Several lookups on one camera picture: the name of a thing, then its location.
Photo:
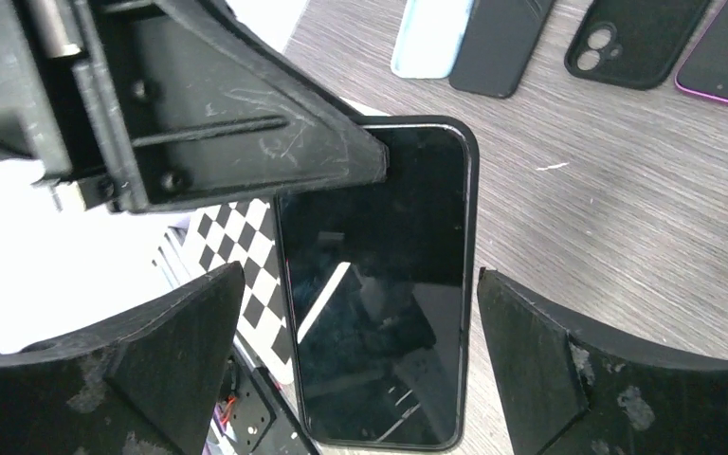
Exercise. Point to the checkerboard calibration mat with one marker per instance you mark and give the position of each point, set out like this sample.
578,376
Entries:
242,233

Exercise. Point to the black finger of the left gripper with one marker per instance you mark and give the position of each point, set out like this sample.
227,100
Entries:
191,109

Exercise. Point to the phone with pink case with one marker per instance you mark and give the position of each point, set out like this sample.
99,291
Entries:
377,283

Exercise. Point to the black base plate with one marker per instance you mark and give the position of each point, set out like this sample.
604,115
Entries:
252,415

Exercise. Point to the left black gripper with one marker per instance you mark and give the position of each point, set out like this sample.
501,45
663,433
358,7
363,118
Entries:
59,99

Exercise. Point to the light blue case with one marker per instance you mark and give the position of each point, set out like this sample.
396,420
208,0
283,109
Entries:
429,38

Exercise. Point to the black camera-hole case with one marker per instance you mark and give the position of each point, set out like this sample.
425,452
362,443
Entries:
632,44

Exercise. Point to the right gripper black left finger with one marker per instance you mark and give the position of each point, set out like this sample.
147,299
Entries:
144,381

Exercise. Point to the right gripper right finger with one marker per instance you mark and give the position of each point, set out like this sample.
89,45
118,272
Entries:
570,384

